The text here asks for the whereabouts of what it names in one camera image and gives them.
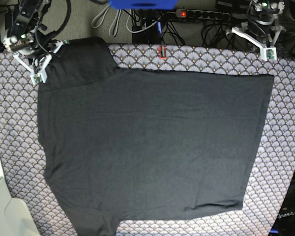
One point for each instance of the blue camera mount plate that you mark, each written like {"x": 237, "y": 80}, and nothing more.
{"x": 143, "y": 4}

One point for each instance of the red table clamp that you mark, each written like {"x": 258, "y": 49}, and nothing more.
{"x": 162, "y": 52}

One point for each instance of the dark grey T-shirt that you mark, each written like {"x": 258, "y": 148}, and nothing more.
{"x": 128, "y": 144}

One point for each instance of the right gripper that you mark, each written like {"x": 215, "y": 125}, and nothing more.
{"x": 25, "y": 40}

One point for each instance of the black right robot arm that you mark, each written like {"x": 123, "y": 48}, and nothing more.
{"x": 33, "y": 11}

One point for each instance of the black power strip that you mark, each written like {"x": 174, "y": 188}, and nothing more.
{"x": 202, "y": 15}

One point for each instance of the fan-patterned table cloth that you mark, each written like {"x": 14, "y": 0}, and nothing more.
{"x": 23, "y": 158}

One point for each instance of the white plastic bin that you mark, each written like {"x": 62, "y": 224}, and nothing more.
{"x": 15, "y": 217}

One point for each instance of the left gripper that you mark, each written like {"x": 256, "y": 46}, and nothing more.
{"x": 262, "y": 26}

